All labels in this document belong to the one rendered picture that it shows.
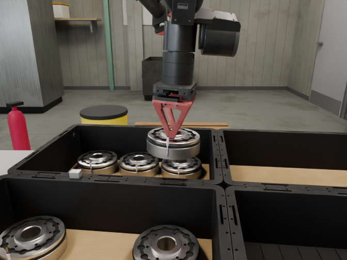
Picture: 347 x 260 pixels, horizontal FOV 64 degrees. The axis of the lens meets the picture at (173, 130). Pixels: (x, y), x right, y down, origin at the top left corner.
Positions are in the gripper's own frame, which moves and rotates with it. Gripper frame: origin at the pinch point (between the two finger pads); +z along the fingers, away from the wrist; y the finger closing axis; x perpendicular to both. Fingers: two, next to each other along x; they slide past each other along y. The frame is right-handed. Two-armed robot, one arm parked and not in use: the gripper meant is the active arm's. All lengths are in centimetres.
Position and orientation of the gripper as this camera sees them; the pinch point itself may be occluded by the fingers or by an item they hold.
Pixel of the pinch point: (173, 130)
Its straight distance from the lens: 53.8
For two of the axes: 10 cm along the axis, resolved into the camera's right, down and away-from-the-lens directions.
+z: -0.7, 9.5, 3.1
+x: -9.8, -1.2, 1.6
